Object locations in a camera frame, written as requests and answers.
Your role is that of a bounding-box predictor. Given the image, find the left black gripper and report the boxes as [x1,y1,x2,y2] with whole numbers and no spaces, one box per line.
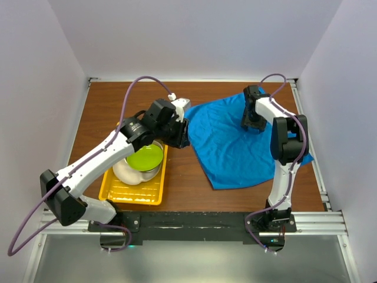
[155,115,190,149]

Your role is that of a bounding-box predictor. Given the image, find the blue cloth napkin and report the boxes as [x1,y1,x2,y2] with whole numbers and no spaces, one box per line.
[184,87,315,190]

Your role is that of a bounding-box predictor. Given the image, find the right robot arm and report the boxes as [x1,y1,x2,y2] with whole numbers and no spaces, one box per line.
[241,85,309,232]

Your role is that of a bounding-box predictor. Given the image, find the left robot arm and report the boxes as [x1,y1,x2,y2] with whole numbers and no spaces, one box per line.
[40,98,191,231]

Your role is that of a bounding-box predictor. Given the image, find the grey metal bowl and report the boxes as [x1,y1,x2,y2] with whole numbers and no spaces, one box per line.
[125,140,164,175]

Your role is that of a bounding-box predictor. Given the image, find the green plastic plate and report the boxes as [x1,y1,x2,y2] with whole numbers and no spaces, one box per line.
[126,144,163,172]

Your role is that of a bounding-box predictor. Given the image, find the beige flower-shaped plate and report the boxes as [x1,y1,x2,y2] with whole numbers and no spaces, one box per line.
[113,159,161,186]

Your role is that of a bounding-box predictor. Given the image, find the yellow plastic tray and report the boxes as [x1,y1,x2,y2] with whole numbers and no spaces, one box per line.
[98,140,168,206]

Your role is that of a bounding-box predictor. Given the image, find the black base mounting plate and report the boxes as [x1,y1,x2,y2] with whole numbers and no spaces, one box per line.
[88,211,297,251]

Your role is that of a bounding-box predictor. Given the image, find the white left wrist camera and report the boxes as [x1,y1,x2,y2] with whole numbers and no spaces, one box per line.
[168,93,191,122]

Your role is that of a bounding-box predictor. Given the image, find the aluminium frame rail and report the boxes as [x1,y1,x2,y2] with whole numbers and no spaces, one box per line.
[22,77,363,283]

